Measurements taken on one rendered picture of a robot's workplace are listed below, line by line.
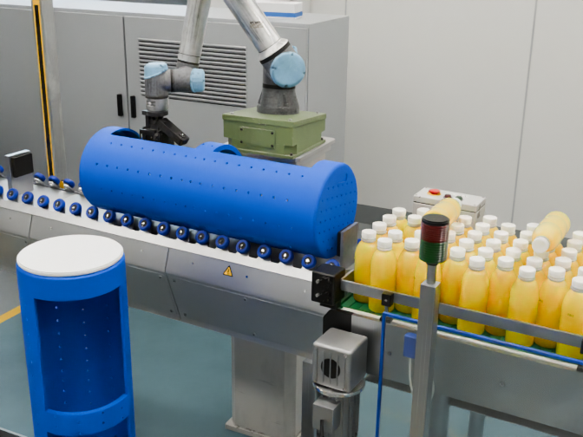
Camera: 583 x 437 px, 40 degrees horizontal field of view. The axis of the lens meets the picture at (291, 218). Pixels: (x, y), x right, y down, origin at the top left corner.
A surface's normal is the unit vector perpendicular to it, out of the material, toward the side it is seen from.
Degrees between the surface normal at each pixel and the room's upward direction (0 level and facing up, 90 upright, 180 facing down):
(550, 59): 90
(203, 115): 90
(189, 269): 71
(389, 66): 90
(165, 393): 0
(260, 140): 90
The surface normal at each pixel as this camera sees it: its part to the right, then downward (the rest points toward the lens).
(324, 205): 0.87, 0.18
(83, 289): 0.45, 0.30
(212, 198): -0.48, 0.14
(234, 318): -0.47, 0.58
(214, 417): 0.01, -0.94
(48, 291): -0.17, 0.33
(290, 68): 0.23, 0.37
